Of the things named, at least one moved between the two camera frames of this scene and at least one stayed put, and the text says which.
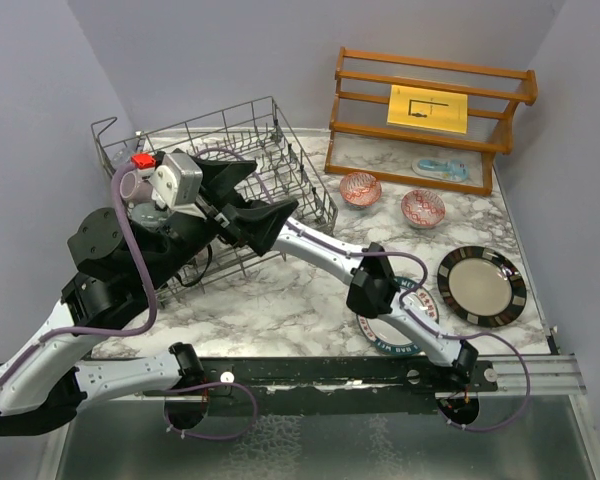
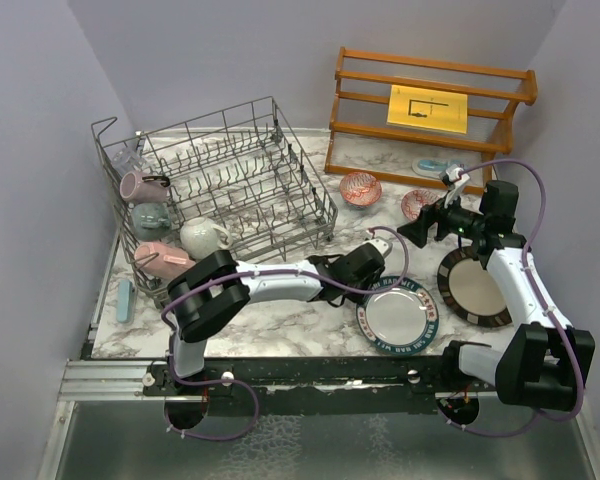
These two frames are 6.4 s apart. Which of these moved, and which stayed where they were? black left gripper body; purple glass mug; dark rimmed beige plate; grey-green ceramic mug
Moved: black left gripper body
Stayed: purple glass mug; grey-green ceramic mug; dark rimmed beige plate
